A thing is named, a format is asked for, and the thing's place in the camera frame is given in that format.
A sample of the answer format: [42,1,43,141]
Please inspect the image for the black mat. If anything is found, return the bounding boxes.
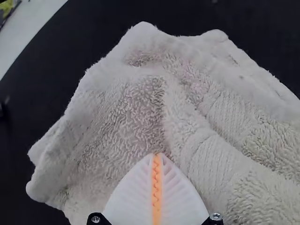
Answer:
[0,0,300,225]

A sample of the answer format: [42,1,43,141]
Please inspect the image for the pale towel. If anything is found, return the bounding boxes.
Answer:
[25,21,300,225]

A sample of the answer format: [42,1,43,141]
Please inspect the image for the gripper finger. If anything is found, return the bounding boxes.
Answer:
[156,152,224,225]
[87,153,158,225]

